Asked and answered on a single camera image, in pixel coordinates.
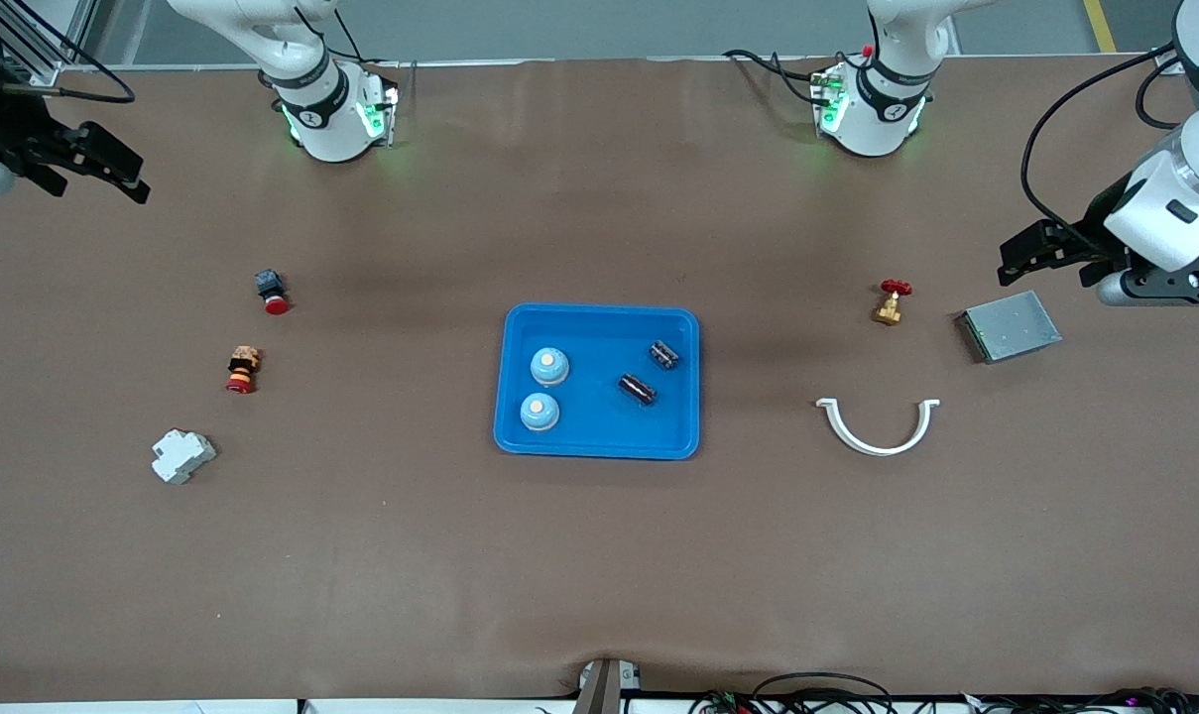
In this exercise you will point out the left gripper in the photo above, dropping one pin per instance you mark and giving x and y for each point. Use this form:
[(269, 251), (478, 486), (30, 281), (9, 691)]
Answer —
[(1083, 241)]

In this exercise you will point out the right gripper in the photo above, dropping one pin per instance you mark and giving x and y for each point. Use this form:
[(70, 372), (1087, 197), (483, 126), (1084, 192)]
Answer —
[(4, 134)]

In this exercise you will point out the short black electrolytic capacitor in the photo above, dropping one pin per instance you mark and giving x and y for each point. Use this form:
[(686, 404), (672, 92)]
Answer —
[(663, 355)]

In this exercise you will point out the long dark electrolytic capacitor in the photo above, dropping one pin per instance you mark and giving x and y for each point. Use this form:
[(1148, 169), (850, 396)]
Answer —
[(637, 389)]

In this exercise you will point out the blue dome desk bell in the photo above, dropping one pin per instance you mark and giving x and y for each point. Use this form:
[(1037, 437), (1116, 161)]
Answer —
[(539, 413), (549, 367)]

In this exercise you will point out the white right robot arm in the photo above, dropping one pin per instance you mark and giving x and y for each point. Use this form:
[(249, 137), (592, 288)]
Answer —
[(331, 129)]

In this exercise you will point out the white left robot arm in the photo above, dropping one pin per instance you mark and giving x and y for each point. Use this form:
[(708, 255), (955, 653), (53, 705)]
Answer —
[(872, 119)]

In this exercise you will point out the blue plastic tray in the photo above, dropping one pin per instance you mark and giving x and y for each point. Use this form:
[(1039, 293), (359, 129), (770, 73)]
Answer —
[(599, 426)]

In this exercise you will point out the grey metal box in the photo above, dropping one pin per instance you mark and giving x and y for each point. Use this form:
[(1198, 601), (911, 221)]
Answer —
[(1011, 327)]

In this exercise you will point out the black red push button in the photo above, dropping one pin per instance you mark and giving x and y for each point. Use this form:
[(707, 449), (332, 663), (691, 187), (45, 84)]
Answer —
[(273, 291)]

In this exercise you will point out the white circuit breaker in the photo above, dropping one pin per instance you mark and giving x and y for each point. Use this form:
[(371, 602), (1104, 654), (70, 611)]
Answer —
[(182, 456)]

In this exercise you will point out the brown table mat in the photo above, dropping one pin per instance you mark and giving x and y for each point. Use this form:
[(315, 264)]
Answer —
[(599, 555)]

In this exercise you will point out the metal table clamp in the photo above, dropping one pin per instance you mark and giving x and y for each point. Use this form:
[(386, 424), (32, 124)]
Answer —
[(599, 689)]

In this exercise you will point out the red yellow emergency stop switch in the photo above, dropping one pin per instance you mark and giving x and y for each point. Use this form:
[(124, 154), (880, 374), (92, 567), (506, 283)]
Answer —
[(243, 369)]

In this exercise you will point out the white curved plastic bracket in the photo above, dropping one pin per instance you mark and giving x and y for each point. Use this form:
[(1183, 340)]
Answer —
[(872, 447)]

